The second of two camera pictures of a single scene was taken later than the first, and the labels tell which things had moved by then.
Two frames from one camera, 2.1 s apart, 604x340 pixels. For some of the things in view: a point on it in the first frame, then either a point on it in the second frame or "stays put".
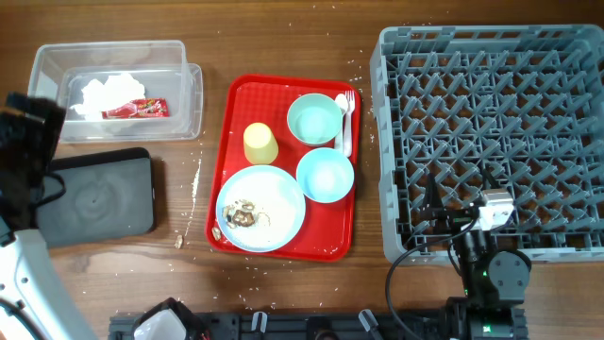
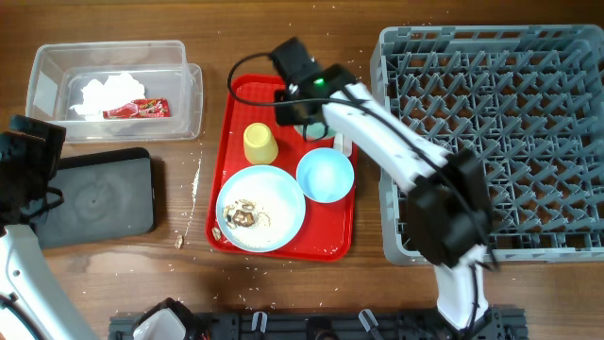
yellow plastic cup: x=260 y=144 stays put
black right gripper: x=434 y=209 → x=283 y=117
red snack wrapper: x=143 y=108 stays put
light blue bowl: x=325 y=175 stays put
